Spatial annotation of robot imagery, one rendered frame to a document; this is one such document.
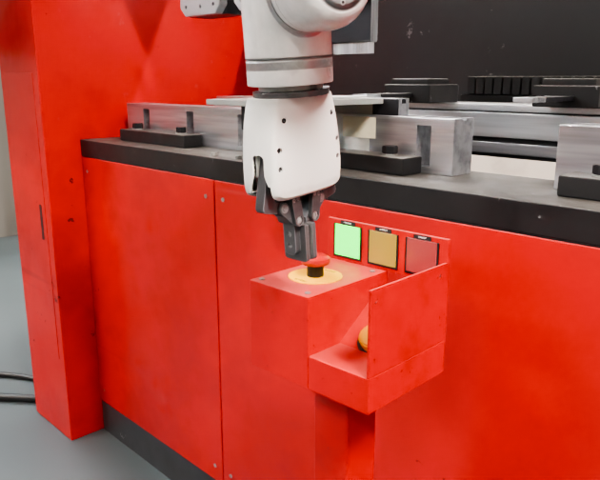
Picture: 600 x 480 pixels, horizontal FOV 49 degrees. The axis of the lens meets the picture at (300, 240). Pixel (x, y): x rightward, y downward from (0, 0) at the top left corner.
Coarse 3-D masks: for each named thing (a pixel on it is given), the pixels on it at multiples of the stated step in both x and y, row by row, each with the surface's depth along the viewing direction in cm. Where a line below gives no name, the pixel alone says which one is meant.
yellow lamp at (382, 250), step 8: (376, 232) 88; (376, 240) 88; (384, 240) 88; (392, 240) 87; (376, 248) 89; (384, 248) 88; (392, 248) 87; (376, 256) 89; (384, 256) 88; (392, 256) 87; (384, 264) 88; (392, 264) 87
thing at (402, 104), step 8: (376, 104) 120; (384, 104) 118; (392, 104) 117; (400, 104) 116; (408, 104) 118; (376, 112) 120; (384, 112) 119; (392, 112) 117; (400, 112) 117; (408, 112) 118
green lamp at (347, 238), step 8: (336, 224) 93; (336, 232) 93; (344, 232) 92; (352, 232) 91; (336, 240) 94; (344, 240) 93; (352, 240) 91; (336, 248) 94; (344, 248) 93; (352, 248) 92; (352, 256) 92
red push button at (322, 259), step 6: (318, 252) 87; (318, 258) 84; (324, 258) 84; (306, 264) 84; (312, 264) 84; (318, 264) 84; (324, 264) 84; (312, 270) 85; (318, 270) 85; (312, 276) 85; (318, 276) 85
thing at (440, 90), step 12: (396, 84) 140; (408, 84) 139; (420, 84) 137; (432, 84) 137; (444, 84) 140; (456, 84) 141; (384, 96) 131; (396, 96) 134; (408, 96) 136; (420, 96) 136; (432, 96) 135; (444, 96) 138; (456, 96) 141
